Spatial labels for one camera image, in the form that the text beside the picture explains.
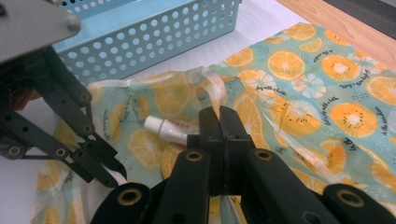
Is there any orange-print fabric bag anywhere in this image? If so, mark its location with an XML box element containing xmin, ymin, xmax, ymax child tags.
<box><xmin>31</xmin><ymin>21</ymin><xmax>396</xmax><ymax>224</ymax></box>

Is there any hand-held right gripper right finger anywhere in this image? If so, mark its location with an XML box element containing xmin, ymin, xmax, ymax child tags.
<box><xmin>219</xmin><ymin>105</ymin><xmax>257</xmax><ymax>195</ymax></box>

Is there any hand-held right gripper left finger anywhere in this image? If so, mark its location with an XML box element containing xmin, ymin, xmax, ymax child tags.
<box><xmin>186</xmin><ymin>105</ymin><xmax>227</xmax><ymax>198</ymax></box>

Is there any white ointment tube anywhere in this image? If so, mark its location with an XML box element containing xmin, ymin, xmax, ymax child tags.
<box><xmin>143</xmin><ymin>115</ymin><xmax>201</xmax><ymax>147</ymax></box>

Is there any blue perforated plastic basket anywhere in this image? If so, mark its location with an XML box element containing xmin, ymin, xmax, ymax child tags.
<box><xmin>51</xmin><ymin>0</ymin><xmax>243</xmax><ymax>86</ymax></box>

